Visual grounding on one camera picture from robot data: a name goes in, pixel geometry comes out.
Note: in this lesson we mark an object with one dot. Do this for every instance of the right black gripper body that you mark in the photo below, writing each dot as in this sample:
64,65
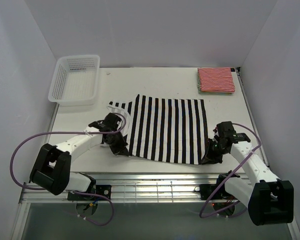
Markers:
212,155

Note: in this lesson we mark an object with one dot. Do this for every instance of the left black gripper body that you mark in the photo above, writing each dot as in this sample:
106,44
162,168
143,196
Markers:
118,145

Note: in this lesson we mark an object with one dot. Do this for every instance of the black white striped tank top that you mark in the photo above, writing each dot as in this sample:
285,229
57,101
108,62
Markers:
164,129

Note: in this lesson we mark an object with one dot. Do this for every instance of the green white striped tank top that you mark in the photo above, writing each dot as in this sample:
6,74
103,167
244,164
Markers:
210,92

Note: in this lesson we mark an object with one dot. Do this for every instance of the red white striped tank top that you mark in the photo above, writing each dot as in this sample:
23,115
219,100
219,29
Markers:
216,79

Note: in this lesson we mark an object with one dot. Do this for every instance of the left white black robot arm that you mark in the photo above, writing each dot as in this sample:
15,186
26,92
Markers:
52,167

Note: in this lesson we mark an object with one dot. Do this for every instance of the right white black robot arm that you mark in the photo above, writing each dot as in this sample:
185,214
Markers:
268,199

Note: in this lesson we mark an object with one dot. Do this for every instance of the white plastic basket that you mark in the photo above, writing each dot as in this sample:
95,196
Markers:
75,80

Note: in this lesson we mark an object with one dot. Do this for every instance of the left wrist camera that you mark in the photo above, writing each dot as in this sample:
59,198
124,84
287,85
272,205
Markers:
109,124

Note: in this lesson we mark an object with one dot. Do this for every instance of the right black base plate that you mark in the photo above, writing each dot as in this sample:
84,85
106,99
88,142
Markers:
205,190

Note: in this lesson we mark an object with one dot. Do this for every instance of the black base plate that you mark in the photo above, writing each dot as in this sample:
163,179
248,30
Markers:
205,190
99,189

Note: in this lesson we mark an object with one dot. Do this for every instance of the aluminium rail frame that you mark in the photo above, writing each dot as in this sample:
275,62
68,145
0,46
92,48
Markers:
135,189

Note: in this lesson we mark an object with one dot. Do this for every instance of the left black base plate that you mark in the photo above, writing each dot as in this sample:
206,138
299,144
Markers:
99,189

